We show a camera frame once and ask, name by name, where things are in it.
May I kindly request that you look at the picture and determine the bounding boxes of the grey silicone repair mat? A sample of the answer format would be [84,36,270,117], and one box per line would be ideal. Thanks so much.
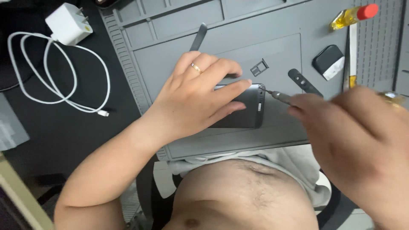
[98,0,409,161]

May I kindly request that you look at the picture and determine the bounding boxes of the person's right hand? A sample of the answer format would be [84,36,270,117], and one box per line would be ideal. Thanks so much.
[287,85,409,205]

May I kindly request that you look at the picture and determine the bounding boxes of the black flat pry tool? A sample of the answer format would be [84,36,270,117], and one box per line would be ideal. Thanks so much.
[189,23,208,52]

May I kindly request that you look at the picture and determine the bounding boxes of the black tool handle with buttons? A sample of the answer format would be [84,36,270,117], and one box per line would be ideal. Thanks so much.
[288,68,324,98]

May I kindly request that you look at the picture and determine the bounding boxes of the grey paper sheet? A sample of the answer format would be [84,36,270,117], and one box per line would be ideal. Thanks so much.
[0,93,30,151]

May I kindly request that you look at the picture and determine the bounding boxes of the small metal card tray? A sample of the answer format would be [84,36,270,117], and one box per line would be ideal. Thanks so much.
[250,58,269,77]

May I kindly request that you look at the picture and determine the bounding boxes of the dark grey smartphone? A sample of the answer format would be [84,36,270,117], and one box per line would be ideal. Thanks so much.
[207,84,266,129]

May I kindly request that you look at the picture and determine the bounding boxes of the person's bare torso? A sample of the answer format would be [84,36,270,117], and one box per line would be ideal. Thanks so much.
[161,159,320,230]

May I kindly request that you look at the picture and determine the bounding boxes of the white charging cable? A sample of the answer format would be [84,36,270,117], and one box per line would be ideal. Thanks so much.
[7,31,111,117]

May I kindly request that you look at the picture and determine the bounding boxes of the light grey shorts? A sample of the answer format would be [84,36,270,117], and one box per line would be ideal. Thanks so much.
[167,144,332,209]

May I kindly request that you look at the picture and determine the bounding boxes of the black and white brush block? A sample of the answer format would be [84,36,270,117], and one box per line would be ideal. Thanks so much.
[312,44,346,81]

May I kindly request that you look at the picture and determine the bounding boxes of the yellow liquid bottle red cap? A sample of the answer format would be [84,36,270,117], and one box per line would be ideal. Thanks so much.
[329,3,379,32]

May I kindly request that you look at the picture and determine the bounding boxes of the chunky gold ring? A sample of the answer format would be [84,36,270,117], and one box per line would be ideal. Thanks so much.
[379,91,407,108]

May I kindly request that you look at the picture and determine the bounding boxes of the small precision screwdriver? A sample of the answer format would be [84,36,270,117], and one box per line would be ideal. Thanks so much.
[260,89,294,105]

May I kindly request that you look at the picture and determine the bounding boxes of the white and yellow flat tool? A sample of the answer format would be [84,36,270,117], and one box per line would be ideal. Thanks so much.
[342,23,358,92]

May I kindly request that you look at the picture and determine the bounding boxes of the beige board edge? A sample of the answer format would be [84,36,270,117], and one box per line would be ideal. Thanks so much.
[0,153,54,230]

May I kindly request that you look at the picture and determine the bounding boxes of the white charger plug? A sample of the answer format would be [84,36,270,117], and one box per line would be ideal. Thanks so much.
[45,3,94,46]

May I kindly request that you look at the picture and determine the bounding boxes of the person's left hand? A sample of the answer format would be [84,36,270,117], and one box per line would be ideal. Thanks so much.
[145,51,253,144]

